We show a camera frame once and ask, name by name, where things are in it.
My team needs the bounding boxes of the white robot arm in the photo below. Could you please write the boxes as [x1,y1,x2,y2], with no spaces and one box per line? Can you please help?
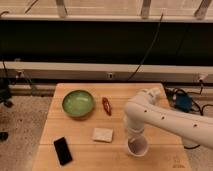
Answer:
[124,88,213,149]

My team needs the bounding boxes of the green ceramic bowl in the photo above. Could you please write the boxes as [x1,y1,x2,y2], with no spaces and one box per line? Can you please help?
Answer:
[62,90,95,118]

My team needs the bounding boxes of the white ceramic cup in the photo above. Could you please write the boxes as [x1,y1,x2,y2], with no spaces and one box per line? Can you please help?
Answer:
[125,136,149,157]

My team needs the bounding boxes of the red chili pepper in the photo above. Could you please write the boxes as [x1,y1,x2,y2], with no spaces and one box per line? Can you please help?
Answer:
[102,97,112,116]

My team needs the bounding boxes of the clear plastic bottle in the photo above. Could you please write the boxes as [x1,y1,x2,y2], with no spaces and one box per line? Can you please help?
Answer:
[149,87,161,99]

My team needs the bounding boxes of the wooden table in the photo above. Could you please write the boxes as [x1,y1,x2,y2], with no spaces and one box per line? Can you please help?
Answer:
[32,83,191,171]

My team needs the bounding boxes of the beige sponge block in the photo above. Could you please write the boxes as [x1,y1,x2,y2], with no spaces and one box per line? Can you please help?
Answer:
[92,128,113,142]

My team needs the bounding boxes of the blue power box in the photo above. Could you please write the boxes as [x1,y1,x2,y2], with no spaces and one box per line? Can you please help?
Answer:
[175,94,192,112]

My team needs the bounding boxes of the black smartphone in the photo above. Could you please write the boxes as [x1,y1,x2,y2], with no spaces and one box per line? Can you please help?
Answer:
[54,137,73,166]

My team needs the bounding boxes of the black chair base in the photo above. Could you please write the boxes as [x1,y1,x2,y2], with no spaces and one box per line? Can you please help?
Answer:
[0,79,13,141]

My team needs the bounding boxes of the black hanging cable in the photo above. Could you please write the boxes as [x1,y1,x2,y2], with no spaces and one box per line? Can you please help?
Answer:
[125,13,165,83]

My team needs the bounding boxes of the black floor cables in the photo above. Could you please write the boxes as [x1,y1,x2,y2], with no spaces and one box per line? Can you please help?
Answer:
[165,84,213,150]

